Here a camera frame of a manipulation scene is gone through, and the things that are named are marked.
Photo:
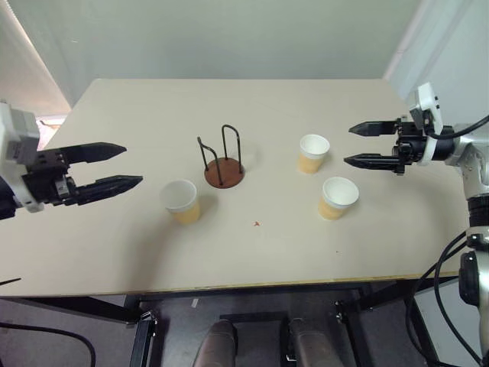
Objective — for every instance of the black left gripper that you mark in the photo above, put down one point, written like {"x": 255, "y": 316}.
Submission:
{"x": 46, "y": 179}

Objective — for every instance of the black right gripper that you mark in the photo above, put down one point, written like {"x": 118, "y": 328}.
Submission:
{"x": 410, "y": 147}

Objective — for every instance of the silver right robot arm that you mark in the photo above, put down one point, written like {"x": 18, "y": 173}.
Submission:
{"x": 473, "y": 160}

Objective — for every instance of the yellow and white paper cup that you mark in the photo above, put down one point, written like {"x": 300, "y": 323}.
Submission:
{"x": 331, "y": 210}
{"x": 310, "y": 162}
{"x": 185, "y": 212}

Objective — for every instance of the small red scrap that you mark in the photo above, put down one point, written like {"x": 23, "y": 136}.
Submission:
{"x": 256, "y": 223}

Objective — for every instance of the dark rounded shape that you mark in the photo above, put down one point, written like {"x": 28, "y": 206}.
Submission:
{"x": 216, "y": 344}

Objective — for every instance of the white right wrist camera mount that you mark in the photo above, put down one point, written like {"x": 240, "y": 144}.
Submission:
{"x": 425, "y": 99}

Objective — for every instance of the black metal table frame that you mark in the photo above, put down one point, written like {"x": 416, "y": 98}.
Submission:
{"x": 95, "y": 306}

